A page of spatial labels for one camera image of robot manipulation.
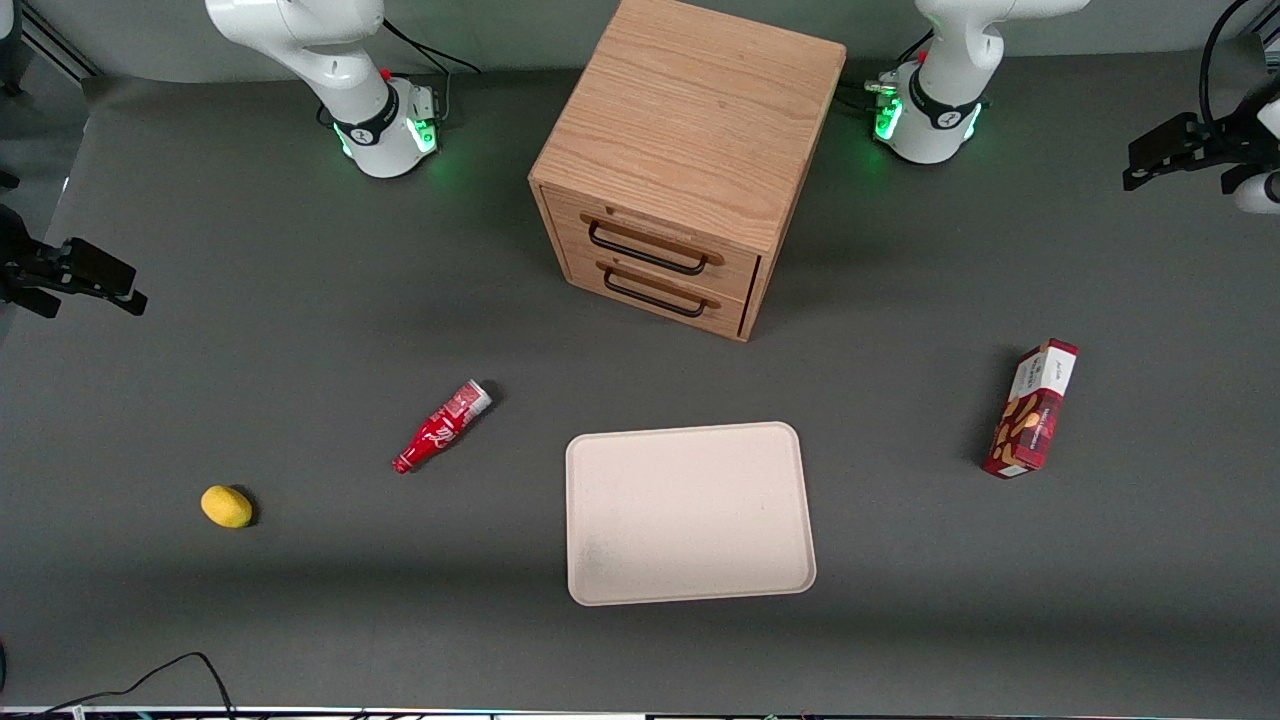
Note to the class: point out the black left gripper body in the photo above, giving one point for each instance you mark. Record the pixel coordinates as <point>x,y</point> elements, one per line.
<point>1232,133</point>

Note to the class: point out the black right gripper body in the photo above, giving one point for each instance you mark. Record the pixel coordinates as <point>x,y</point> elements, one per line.
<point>14,266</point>

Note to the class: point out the red tartan cookie box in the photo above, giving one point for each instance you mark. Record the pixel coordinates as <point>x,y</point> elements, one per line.
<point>1030,420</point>

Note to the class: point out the beige plastic tray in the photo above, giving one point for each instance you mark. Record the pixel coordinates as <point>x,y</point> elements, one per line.
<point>690,515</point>

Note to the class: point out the yellow lemon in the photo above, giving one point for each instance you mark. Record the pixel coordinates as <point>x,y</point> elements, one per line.
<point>226,506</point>

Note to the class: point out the red cola bottle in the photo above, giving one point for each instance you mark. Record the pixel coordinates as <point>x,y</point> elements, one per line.
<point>440,428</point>

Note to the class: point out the wooden drawer front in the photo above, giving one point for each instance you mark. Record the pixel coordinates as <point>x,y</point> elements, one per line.
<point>740,275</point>
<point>585,272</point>

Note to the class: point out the wooden drawer cabinet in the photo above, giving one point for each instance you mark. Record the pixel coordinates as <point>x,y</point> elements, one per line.
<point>690,120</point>

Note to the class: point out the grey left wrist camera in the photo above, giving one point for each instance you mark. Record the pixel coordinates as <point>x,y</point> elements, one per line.
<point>1256,195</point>

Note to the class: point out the aluminium frame rail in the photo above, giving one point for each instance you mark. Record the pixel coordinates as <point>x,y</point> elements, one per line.
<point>60,40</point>

